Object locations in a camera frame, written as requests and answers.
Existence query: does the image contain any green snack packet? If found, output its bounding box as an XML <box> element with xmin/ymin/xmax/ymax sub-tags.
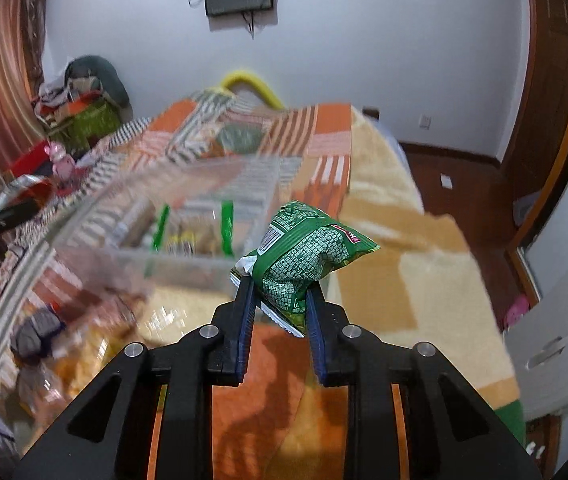
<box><xmin>231</xmin><ymin>200</ymin><xmax>379</xmax><ymax>338</ymax></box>

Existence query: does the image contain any red snack packet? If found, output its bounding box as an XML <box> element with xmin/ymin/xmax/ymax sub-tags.
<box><xmin>0</xmin><ymin>174</ymin><xmax>57</xmax><ymax>211</ymax></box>

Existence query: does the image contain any yellow snack bag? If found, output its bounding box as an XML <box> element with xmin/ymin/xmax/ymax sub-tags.
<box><xmin>12</xmin><ymin>309</ymin><xmax>135</xmax><ymax>416</ymax></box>

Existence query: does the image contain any red box on nightstand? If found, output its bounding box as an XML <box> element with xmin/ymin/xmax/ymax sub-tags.
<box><xmin>5</xmin><ymin>140</ymin><xmax>52</xmax><ymax>179</ymax></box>

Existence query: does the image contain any pink plush toy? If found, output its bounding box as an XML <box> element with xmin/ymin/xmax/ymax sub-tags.
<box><xmin>44</xmin><ymin>141</ymin><xmax>75</xmax><ymax>181</ymax></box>

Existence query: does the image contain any wrapped sponge cake block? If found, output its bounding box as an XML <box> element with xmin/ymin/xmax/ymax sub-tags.
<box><xmin>134</xmin><ymin>286</ymin><xmax>232</xmax><ymax>348</ymax></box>

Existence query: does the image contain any pile of clothes and boxes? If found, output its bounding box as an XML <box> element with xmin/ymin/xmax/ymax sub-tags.
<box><xmin>31</xmin><ymin>55</ymin><xmax>132</xmax><ymax>154</ymax></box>

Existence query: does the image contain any clear plastic storage bin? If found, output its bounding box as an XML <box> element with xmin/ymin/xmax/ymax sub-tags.
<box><xmin>54</xmin><ymin>156</ymin><xmax>283</xmax><ymax>294</ymax></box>

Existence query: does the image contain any patchwork orange bed blanket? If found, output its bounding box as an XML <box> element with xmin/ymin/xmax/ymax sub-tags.
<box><xmin>0</xmin><ymin>86</ymin><xmax>528</xmax><ymax>480</ymax></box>

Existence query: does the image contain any wooden door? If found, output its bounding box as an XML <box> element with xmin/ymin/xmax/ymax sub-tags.
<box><xmin>501</xmin><ymin>0</ymin><xmax>568</xmax><ymax>252</ymax></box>

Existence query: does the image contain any white wall socket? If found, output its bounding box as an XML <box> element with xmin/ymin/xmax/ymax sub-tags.
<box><xmin>418</xmin><ymin>115</ymin><xmax>432</xmax><ymax>129</ymax></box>

